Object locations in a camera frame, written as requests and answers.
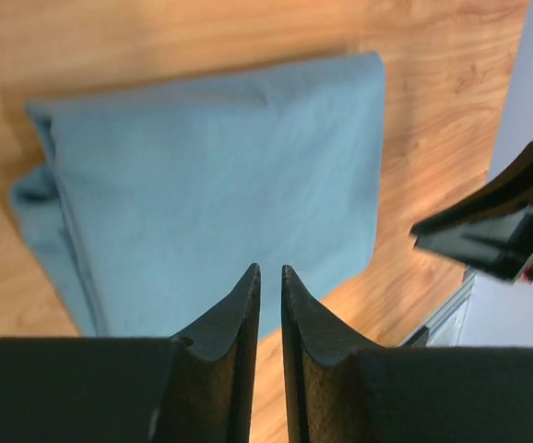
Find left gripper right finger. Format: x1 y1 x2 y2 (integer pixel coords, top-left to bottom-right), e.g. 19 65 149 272
281 266 533 442

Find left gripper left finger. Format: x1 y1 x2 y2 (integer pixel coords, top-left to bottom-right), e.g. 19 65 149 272
0 265 261 442

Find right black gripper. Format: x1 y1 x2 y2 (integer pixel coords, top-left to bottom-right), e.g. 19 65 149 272
410 141 533 285

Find grey-blue t shirt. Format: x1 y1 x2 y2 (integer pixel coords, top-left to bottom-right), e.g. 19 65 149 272
10 53 385 337

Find aluminium frame rail front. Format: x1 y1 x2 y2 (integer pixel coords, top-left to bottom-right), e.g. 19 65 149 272
401 269 476 347

